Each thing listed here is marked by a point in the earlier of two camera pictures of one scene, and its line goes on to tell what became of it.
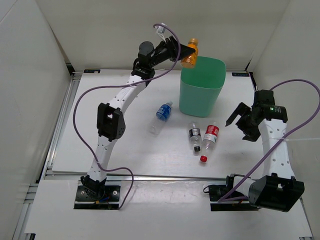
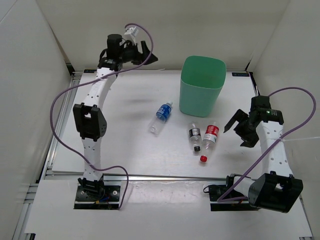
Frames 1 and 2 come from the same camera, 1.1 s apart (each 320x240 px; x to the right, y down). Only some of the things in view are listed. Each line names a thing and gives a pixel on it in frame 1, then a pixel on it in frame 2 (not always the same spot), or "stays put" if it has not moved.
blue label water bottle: x=162 y=114 stays put
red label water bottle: x=209 y=139 stays put
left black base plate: x=110 y=200 stays put
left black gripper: x=172 y=47 -> x=140 y=58
